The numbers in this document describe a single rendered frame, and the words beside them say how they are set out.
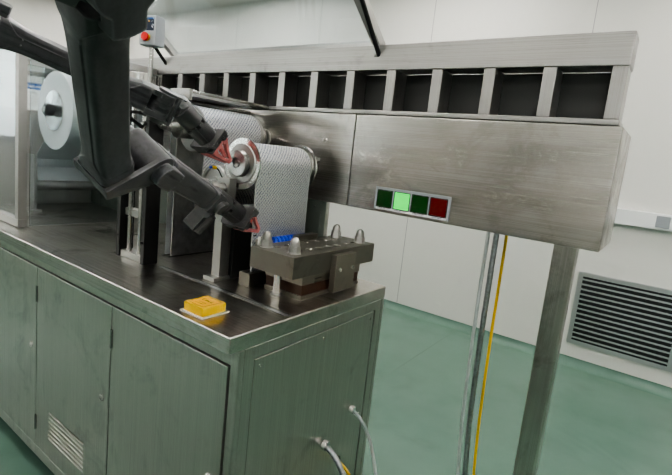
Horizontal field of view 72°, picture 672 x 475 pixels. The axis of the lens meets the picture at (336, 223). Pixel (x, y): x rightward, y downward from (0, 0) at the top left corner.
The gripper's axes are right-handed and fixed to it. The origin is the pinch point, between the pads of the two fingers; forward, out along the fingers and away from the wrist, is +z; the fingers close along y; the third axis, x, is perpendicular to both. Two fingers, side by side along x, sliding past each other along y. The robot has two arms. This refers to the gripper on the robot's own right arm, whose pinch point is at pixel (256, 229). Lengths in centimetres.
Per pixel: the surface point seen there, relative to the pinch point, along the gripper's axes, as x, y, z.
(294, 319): -20.2, 25.9, 0.0
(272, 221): 4.9, 0.3, 4.2
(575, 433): -6, 76, 198
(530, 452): -26, 75, 70
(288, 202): 13.0, 0.3, 6.9
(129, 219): -10.2, -43.5, -10.1
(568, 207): 30, 76, 18
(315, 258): -2.4, 20.0, 5.5
